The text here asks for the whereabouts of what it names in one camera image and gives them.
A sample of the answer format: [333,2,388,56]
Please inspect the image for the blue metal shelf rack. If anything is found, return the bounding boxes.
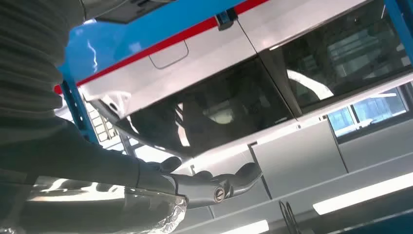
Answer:
[53,0,413,144]

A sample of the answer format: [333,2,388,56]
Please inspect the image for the building window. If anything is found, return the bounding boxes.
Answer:
[82,101,169,162]

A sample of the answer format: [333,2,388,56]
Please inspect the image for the silver car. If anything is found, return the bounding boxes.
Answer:
[79,0,413,167]

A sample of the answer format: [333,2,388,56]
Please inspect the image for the ceiling strip light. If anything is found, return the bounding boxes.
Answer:
[221,220,270,234]
[312,172,413,216]

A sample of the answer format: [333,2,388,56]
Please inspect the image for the black clip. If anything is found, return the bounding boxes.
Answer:
[214,8,239,32]

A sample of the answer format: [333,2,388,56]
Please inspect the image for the black looped cable bundle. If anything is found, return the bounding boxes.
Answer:
[279,200,302,234]

